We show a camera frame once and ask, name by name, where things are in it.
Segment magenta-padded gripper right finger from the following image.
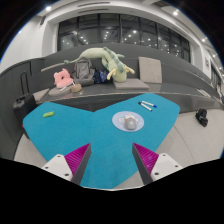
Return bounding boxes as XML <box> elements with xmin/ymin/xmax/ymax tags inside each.
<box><xmin>132</xmin><ymin>142</ymin><xmax>184</xmax><ymax>185</ymax></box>

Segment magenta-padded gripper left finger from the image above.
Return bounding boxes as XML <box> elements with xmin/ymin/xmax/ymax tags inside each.
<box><xmin>41</xmin><ymin>143</ymin><xmax>92</xmax><ymax>186</ymax></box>

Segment grey computer mouse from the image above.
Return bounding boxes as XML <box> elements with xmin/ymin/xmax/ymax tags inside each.
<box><xmin>124</xmin><ymin>117</ymin><xmax>139</xmax><ymax>131</ymax></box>

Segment round light blue mouse pad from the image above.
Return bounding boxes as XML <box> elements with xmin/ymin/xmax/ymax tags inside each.
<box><xmin>111</xmin><ymin>110</ymin><xmax>145</xmax><ymax>133</ymax></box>

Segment green eraser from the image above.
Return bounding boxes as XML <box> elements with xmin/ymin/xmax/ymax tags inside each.
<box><xmin>42</xmin><ymin>110</ymin><xmax>55</xmax><ymax>119</ymax></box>

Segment white marker with blue cap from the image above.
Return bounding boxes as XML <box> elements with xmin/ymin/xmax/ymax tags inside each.
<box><xmin>141</xmin><ymin>100</ymin><xmax>158</xmax><ymax>109</ymax></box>

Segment black bag on floor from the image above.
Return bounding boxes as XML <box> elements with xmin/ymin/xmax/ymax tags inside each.
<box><xmin>195</xmin><ymin>108</ymin><xmax>209</xmax><ymax>128</ymax></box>

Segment round grey cushion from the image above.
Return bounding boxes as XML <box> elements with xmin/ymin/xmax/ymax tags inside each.
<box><xmin>48</xmin><ymin>85</ymin><xmax>73</xmax><ymax>98</ymax></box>

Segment small grey seat cushion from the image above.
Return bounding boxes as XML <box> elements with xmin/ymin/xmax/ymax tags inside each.
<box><xmin>32</xmin><ymin>87</ymin><xmax>51</xmax><ymax>103</ymax></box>

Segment dark grey stepped bench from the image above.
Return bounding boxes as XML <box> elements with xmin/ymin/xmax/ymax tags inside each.
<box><xmin>31</xmin><ymin>42</ymin><xmax>224</xmax><ymax>114</ymax></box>

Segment black rolling suitcase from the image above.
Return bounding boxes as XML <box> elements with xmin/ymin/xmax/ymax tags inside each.
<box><xmin>12</xmin><ymin>71</ymin><xmax>39</xmax><ymax>129</ymax></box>

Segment flat grey square cushion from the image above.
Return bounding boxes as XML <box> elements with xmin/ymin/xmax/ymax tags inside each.
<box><xmin>112</xmin><ymin>77</ymin><xmax>151</xmax><ymax>91</ymax></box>

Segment pink plush toy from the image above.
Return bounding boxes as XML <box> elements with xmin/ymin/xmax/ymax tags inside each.
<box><xmin>53</xmin><ymin>68</ymin><xmax>75</xmax><ymax>89</ymax></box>

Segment dark blue bag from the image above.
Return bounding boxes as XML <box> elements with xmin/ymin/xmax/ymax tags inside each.
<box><xmin>93</xmin><ymin>68</ymin><xmax>109</xmax><ymax>85</ymax></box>

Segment white paper sheet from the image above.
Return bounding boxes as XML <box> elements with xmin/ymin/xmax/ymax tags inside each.
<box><xmin>195</xmin><ymin>88</ymin><xmax>212</xmax><ymax>98</ymax></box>

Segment grey backpack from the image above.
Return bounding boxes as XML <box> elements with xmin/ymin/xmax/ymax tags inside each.
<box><xmin>72</xmin><ymin>56</ymin><xmax>97</xmax><ymax>87</ymax></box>

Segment upright grey square cushion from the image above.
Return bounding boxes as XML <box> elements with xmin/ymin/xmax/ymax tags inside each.
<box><xmin>137</xmin><ymin>56</ymin><xmax>163</xmax><ymax>84</ymax></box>

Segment green dragon plush toy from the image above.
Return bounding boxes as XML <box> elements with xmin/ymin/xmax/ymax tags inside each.
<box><xmin>63</xmin><ymin>46</ymin><xmax>136</xmax><ymax>84</ymax></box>

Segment ceiling lights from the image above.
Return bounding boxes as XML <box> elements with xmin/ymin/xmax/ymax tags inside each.
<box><xmin>44</xmin><ymin>4</ymin><xmax>208</xmax><ymax>43</ymax></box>

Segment dark glass window wall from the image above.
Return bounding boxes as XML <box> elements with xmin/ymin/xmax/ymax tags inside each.
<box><xmin>57</xmin><ymin>13</ymin><xmax>191</xmax><ymax>63</ymax></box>

